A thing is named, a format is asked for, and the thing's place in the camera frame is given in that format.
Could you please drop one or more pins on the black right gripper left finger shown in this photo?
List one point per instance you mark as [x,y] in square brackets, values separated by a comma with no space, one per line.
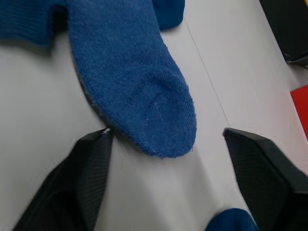
[69,183]

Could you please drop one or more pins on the black box container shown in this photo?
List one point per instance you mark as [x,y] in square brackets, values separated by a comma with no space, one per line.
[290,26]

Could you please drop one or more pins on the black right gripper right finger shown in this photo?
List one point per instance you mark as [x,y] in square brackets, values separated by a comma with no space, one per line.
[260,168]

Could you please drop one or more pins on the red flat object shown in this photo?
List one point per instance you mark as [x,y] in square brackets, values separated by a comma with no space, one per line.
[300,107]

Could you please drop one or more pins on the medium blue knit sock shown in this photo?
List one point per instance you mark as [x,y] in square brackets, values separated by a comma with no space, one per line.
[130,79]

